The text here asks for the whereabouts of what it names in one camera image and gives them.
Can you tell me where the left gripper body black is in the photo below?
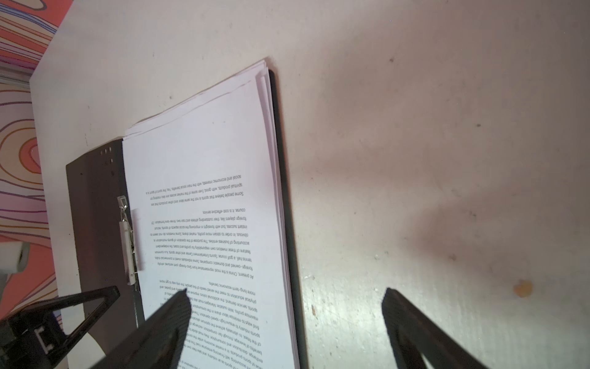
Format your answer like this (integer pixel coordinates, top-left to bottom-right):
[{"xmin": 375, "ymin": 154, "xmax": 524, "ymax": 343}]
[{"xmin": 1, "ymin": 314, "xmax": 60, "ymax": 368}]

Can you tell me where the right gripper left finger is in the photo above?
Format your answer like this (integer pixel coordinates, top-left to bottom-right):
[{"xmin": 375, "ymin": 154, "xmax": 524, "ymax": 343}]
[{"xmin": 94, "ymin": 290, "xmax": 191, "ymax": 369}]

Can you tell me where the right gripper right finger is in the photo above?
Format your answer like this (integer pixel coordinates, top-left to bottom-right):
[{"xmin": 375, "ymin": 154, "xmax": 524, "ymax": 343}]
[{"xmin": 381, "ymin": 288, "xmax": 486, "ymax": 369}]

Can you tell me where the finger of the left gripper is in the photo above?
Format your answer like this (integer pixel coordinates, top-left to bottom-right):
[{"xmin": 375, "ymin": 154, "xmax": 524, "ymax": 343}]
[{"xmin": 18, "ymin": 286, "xmax": 120, "ymax": 364}]

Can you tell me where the orange black folder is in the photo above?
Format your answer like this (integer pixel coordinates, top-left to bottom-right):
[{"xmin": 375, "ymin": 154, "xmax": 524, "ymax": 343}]
[{"xmin": 66, "ymin": 70, "xmax": 309, "ymax": 368}]

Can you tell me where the printed paper sheet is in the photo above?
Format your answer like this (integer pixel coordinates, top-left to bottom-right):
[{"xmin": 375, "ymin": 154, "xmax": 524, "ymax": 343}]
[{"xmin": 122, "ymin": 61, "xmax": 301, "ymax": 368}]

